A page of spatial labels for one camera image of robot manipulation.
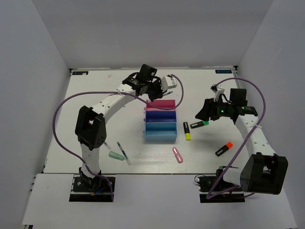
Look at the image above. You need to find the green highlighter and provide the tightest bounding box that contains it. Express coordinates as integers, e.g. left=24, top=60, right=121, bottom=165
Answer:
left=190, top=121, right=209, bottom=129

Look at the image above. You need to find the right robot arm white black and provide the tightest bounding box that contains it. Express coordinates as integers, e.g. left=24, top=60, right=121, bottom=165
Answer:
left=195, top=86, right=288, bottom=195

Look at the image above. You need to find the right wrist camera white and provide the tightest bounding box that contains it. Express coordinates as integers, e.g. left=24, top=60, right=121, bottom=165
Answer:
left=211, top=84, right=225, bottom=102

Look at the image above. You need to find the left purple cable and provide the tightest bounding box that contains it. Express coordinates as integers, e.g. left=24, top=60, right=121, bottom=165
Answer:
left=51, top=73, right=184, bottom=202

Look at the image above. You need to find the green pen refill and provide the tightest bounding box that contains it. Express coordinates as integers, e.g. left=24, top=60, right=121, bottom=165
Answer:
left=117, top=142, right=131, bottom=166

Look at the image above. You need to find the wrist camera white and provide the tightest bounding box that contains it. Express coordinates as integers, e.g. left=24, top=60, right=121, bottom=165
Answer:
left=161, top=74, right=177, bottom=93
left=211, top=84, right=225, bottom=102

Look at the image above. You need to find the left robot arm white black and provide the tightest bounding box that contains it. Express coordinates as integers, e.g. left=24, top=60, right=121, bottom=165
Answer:
left=75, top=64, right=177, bottom=190

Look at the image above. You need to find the pink eraser capsule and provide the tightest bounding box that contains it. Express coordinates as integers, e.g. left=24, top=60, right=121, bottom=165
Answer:
left=172, top=147, right=183, bottom=164

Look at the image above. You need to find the dark blue bin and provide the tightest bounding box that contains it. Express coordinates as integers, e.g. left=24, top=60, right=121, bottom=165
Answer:
left=143, top=111, right=177, bottom=123

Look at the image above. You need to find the left corner label sticker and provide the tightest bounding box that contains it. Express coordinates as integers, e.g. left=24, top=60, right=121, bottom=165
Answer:
left=72, top=71, right=89, bottom=75

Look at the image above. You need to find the green eraser capsule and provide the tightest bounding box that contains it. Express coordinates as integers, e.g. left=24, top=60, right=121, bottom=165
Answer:
left=108, top=151, right=125, bottom=161

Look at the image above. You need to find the purple pen refill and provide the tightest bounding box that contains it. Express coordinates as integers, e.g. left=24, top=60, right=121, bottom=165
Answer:
left=103, top=142, right=111, bottom=150

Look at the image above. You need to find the yellow highlighter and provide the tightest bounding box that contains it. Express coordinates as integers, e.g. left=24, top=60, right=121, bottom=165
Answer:
left=183, top=122, right=191, bottom=140

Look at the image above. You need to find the right corner label sticker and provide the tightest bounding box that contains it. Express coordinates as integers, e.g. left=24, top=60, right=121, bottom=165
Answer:
left=215, top=69, right=232, bottom=74

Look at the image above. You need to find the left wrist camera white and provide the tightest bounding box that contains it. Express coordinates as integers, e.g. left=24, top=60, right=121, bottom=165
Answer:
left=161, top=74, right=177, bottom=93

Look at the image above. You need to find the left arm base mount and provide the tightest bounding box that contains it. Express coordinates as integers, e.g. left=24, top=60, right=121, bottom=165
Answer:
left=69, top=176, right=113, bottom=202

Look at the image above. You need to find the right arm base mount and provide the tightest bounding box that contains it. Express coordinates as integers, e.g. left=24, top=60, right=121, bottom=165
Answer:
left=194, top=166, right=246, bottom=204

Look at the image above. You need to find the light blue bin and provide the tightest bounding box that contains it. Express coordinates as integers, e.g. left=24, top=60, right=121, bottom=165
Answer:
left=143, top=122, right=177, bottom=143

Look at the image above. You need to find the pink bin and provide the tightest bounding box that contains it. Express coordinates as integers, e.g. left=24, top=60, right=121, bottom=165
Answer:
left=144, top=99, right=176, bottom=111

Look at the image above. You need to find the purple cable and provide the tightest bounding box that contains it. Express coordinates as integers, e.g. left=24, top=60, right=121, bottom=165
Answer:
left=205, top=76, right=267, bottom=200
left=51, top=73, right=184, bottom=202

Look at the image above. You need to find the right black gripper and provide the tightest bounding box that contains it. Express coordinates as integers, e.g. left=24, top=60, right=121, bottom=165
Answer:
left=195, top=96, right=234, bottom=122

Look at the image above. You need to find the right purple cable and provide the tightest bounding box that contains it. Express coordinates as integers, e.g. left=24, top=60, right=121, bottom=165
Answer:
left=205, top=76, right=267, bottom=200

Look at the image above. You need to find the orange highlighter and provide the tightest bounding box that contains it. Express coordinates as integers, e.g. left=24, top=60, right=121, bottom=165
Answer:
left=215, top=142, right=233, bottom=157

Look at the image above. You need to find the corner label sticker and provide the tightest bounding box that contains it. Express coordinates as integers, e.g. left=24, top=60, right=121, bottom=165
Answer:
left=215, top=69, right=232, bottom=74
left=72, top=71, right=89, bottom=75

